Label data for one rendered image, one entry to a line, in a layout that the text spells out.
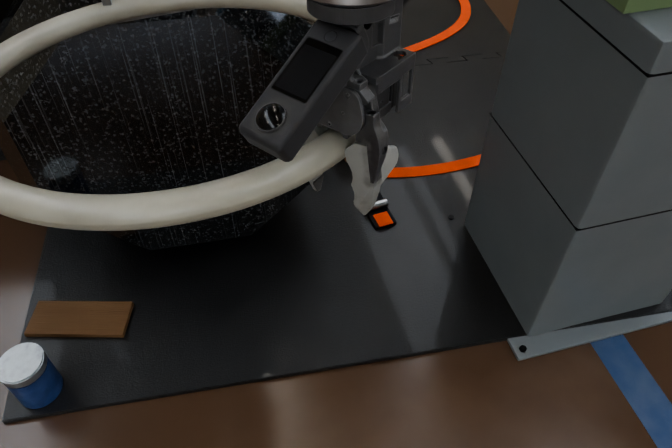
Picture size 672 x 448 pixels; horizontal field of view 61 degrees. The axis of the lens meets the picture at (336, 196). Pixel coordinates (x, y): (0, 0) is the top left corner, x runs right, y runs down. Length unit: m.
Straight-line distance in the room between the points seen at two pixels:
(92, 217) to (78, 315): 1.15
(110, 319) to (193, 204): 1.14
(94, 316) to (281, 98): 1.24
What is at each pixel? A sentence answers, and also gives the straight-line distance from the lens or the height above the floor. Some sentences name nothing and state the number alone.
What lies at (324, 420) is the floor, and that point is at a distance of 1.40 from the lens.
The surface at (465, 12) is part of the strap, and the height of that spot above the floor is 0.02.
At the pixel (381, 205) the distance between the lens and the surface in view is 1.72.
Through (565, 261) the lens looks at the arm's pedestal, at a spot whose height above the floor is 0.32.
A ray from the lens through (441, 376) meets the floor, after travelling 1.46.
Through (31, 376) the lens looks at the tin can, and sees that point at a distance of 1.44.
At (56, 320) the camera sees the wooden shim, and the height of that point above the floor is 0.03.
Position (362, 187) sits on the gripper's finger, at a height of 0.92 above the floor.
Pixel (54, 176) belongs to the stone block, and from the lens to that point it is 1.46.
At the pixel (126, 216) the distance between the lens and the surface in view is 0.48.
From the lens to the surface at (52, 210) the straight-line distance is 0.51.
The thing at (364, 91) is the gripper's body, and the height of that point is 1.02.
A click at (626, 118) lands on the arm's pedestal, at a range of 1.07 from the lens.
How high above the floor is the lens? 1.29
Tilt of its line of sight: 46 degrees down
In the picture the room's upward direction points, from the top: straight up
